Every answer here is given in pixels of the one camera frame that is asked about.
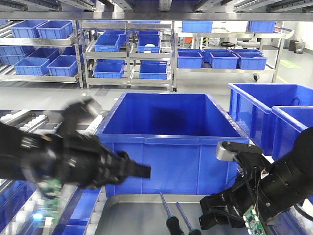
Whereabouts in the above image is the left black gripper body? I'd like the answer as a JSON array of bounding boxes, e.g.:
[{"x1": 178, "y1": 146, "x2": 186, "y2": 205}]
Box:
[{"x1": 41, "y1": 134, "x2": 122, "y2": 189}]

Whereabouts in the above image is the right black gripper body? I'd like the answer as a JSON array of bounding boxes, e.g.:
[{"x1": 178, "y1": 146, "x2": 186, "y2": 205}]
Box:
[{"x1": 199, "y1": 181, "x2": 264, "y2": 230}]

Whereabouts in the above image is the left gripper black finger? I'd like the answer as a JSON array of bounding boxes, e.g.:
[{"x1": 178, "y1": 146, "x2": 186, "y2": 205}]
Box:
[{"x1": 117, "y1": 151, "x2": 151, "y2": 181}]

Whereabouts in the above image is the green-black cross screwdriver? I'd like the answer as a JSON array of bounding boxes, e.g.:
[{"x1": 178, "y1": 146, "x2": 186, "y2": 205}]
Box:
[{"x1": 159, "y1": 191, "x2": 184, "y2": 235}]

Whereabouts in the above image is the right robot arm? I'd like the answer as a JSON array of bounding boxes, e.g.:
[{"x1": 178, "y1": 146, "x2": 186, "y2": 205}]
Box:
[{"x1": 199, "y1": 128, "x2": 313, "y2": 230}]

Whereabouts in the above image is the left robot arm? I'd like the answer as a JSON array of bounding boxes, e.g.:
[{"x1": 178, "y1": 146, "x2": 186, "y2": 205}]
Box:
[{"x1": 0, "y1": 124, "x2": 151, "y2": 189}]

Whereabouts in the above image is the steel tray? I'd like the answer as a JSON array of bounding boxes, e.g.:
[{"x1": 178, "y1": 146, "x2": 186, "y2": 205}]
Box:
[{"x1": 96, "y1": 194, "x2": 247, "y2": 235}]

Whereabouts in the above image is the blue bin on rollers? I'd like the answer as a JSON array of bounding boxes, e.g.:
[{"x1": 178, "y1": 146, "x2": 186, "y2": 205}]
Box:
[{"x1": 96, "y1": 93, "x2": 249, "y2": 197}]

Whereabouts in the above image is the blue bin at right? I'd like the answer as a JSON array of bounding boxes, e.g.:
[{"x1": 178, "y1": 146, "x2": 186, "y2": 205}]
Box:
[{"x1": 228, "y1": 83, "x2": 313, "y2": 156}]

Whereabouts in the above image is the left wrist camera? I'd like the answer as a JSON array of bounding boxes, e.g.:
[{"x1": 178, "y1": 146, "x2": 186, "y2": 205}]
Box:
[{"x1": 56, "y1": 97, "x2": 103, "y2": 136}]

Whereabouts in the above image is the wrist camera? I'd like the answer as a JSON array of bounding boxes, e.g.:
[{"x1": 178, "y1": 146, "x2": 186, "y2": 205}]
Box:
[
  {"x1": 56, "y1": 97, "x2": 103, "y2": 136},
  {"x1": 216, "y1": 141, "x2": 263, "y2": 162}
]

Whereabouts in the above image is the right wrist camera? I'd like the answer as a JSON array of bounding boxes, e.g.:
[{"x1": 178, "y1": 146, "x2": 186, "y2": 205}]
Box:
[{"x1": 216, "y1": 141, "x2": 263, "y2": 162}]

